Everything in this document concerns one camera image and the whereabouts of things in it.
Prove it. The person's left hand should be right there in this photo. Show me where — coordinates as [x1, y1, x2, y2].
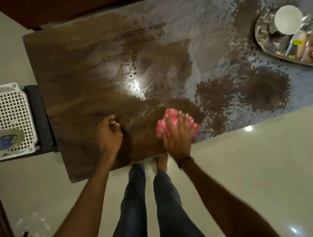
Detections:
[96, 115, 124, 160]

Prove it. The person's right hand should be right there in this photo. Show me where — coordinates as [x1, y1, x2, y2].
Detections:
[161, 110, 199, 163]

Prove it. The pink striped cleaning cloth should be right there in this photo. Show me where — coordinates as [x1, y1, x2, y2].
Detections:
[156, 108, 201, 139]

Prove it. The person's left forearm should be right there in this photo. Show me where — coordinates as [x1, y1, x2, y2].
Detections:
[53, 156, 116, 237]

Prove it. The person's right forearm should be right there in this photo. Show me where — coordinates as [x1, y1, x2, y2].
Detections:
[180, 160, 280, 237]

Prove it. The black wristband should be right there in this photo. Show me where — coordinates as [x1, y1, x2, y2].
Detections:
[178, 156, 194, 169]

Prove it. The black stool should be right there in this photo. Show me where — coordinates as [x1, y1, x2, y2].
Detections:
[24, 84, 60, 156]

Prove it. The person's right leg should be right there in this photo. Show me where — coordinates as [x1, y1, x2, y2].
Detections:
[153, 153, 214, 237]

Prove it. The person's leg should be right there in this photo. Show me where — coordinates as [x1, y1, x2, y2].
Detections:
[112, 164, 148, 237]
[153, 153, 214, 237]

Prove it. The person's left leg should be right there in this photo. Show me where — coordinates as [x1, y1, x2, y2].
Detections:
[112, 164, 148, 237]

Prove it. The white plastic lattice basket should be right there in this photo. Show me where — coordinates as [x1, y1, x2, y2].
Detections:
[0, 83, 41, 161]

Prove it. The blue and gold round lid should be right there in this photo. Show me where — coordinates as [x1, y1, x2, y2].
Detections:
[0, 129, 25, 152]

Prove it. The oval steel tray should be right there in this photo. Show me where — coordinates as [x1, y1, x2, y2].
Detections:
[254, 4, 313, 67]

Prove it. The dark wooden furniture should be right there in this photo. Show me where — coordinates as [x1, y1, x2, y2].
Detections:
[0, 0, 143, 31]

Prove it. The steel tumbler with yellow sticker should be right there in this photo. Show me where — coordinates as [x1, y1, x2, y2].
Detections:
[283, 34, 309, 60]

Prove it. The white ceramic cup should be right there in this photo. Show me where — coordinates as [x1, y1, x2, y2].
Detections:
[273, 5, 304, 35]

